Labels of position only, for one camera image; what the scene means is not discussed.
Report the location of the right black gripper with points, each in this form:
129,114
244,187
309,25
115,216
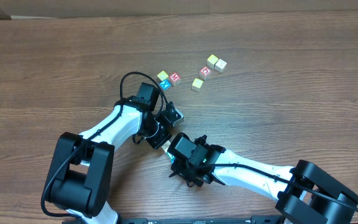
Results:
183,172

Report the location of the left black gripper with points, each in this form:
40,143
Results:
159,140

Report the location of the white M violin block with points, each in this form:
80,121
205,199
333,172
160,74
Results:
165,146

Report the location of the cyan E letter block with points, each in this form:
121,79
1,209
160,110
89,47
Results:
171,157

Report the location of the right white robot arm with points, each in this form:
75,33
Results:
303,194

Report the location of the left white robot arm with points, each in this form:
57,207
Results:
78,180

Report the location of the blue X letter block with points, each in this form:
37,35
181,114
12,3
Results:
165,85

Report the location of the yellow block beside M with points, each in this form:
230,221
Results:
162,76

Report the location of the red M letter block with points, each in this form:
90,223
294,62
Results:
174,78

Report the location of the plain yellow top block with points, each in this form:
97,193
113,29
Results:
197,84

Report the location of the red circle letter block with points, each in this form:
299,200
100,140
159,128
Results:
205,72

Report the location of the far yellow letter block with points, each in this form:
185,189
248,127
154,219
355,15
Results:
212,60

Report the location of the far white picture block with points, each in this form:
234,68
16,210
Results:
220,65

